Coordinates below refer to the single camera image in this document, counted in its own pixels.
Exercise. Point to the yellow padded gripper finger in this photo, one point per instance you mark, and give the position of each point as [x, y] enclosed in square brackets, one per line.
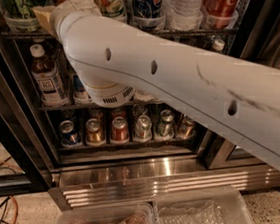
[43, 14]

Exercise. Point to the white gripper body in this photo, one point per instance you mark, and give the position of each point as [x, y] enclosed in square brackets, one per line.
[71, 5]

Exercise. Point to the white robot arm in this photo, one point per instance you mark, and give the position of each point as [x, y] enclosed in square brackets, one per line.
[110, 56]

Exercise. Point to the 7up can top shelf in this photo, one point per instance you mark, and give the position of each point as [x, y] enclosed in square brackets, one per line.
[111, 8]

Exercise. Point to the pepsi can top shelf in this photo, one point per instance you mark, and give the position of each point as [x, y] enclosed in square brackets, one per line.
[147, 8]

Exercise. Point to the pepsi can shelf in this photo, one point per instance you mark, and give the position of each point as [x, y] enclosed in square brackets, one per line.
[147, 8]
[70, 136]

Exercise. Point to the blue red bull can middle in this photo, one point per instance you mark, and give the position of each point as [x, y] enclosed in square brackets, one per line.
[80, 95]

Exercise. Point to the clear water bottle top shelf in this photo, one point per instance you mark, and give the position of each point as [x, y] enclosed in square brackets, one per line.
[183, 15]

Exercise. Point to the gold can bottom shelf left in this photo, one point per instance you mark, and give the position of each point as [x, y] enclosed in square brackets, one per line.
[94, 132]

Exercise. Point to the gold can shelf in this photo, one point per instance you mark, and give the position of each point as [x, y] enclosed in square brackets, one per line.
[94, 132]
[186, 127]

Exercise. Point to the pepsi can bottom shelf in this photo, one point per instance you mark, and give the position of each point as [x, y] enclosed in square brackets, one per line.
[70, 136]

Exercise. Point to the red can bottom shelf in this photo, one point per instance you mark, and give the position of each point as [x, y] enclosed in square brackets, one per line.
[119, 130]

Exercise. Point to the coca-cola can top shelf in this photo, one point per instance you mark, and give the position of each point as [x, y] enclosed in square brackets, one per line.
[220, 12]

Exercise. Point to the silver can bottom shelf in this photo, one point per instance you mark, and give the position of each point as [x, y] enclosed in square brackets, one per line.
[142, 129]

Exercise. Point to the green can bottom shelf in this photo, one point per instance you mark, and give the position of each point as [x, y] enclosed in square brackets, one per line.
[165, 124]

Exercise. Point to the open fridge door left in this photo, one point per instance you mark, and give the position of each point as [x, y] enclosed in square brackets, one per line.
[22, 131]

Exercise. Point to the gold can bottom shelf right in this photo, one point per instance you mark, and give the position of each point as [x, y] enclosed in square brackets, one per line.
[186, 127]

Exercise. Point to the steel fridge base grille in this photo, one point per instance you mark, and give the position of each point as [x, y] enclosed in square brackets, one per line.
[145, 179]

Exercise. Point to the closed fridge door right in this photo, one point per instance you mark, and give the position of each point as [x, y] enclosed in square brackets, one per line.
[265, 29]

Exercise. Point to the iced tea bottle left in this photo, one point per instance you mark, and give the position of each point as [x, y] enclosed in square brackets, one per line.
[47, 76]

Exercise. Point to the iced tea bottle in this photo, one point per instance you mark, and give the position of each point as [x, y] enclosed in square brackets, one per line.
[218, 45]
[47, 76]

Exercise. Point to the iced tea bottle right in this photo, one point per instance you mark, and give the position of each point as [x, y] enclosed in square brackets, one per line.
[218, 45]

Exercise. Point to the clear plastic bin left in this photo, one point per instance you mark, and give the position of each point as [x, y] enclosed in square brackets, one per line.
[119, 213]

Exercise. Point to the clear plastic bin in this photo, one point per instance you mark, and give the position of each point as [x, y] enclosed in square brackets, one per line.
[218, 205]
[119, 213]

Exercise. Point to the clear plastic bin right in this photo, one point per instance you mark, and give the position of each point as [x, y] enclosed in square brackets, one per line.
[218, 205]

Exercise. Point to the middle wire shelf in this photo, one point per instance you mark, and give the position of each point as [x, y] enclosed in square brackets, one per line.
[90, 105]

